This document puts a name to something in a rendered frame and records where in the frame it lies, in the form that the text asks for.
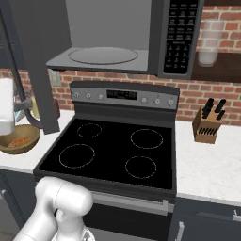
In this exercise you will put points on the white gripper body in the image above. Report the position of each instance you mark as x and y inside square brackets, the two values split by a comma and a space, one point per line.
[6, 103]

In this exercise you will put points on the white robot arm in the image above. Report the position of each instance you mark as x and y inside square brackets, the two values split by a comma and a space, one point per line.
[50, 204]

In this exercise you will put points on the orange waffle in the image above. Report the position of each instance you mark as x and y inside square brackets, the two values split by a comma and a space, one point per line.
[19, 142]

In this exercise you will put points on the brown wooden bowl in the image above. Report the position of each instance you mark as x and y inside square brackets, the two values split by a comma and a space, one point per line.
[28, 141]

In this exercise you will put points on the dark grey microwave door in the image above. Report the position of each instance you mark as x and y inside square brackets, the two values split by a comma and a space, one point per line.
[40, 47]

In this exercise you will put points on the glass microwave turntable plate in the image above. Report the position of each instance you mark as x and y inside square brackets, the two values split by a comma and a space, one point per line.
[103, 56]

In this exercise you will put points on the dark grey microwave oven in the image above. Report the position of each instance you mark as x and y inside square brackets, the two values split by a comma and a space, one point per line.
[175, 37]

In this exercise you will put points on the dark grey cupboard door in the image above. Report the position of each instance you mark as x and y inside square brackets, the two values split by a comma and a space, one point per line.
[207, 229]

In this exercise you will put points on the yellow bottle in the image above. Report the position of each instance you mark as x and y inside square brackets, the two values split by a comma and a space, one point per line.
[35, 108]

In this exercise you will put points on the steel stove knob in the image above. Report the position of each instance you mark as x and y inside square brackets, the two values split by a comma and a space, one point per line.
[100, 96]
[88, 95]
[157, 101]
[171, 102]
[75, 94]
[143, 100]

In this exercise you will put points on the dark grey cupboard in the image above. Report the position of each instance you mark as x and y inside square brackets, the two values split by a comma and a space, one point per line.
[15, 194]

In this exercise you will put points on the black and steel stove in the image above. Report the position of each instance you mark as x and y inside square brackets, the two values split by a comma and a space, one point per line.
[109, 147]

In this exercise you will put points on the wooden knife block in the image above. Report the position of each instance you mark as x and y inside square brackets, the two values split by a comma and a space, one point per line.
[205, 130]

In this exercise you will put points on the clear glass jar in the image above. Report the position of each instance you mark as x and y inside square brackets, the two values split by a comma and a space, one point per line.
[211, 40]

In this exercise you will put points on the dark grey drawer front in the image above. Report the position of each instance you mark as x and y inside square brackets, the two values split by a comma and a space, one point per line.
[204, 207]

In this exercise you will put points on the dark wooden shelf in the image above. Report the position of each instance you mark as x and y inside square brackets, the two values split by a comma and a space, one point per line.
[226, 70]

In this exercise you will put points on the grey wall outlet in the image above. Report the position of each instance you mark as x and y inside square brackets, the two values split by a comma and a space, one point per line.
[55, 77]

